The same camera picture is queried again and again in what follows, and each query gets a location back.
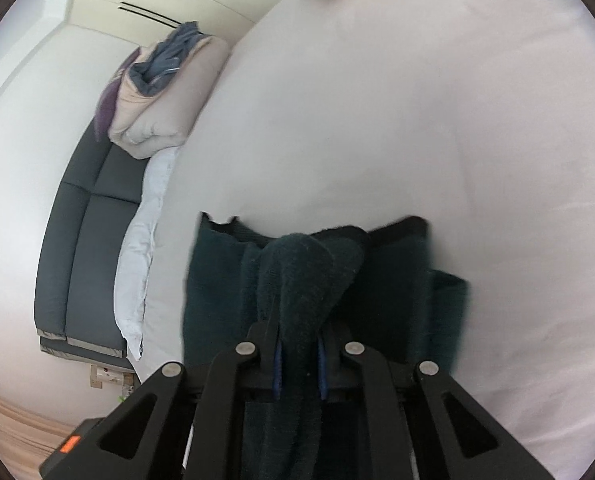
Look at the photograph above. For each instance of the dark grey padded headboard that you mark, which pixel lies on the dark grey padded headboard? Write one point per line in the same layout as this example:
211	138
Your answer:
77	260

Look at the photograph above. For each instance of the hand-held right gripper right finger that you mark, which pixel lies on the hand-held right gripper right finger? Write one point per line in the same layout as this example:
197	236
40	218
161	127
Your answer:
322	365

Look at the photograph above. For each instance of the folded beige comforter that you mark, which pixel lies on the folded beige comforter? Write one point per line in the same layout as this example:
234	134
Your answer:
177	105

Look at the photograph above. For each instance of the white pillow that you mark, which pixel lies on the white pillow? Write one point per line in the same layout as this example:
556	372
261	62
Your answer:
137	240

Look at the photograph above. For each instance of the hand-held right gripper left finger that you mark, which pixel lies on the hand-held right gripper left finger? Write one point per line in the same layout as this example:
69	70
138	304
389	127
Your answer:
276	365

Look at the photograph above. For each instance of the small wooden box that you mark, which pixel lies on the small wooden box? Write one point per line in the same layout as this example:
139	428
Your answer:
110	379

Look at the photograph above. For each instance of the bed with pale sheet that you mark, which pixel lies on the bed with pale sheet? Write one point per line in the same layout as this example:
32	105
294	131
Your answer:
377	110

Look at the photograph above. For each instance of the dark green fleece garment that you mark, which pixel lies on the dark green fleece garment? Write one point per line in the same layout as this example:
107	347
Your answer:
217	285

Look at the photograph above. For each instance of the blue clothes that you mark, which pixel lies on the blue clothes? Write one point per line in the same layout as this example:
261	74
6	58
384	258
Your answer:
167	55

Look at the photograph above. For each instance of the purple cushion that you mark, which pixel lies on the purple cushion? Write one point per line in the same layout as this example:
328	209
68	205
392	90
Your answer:
105	110

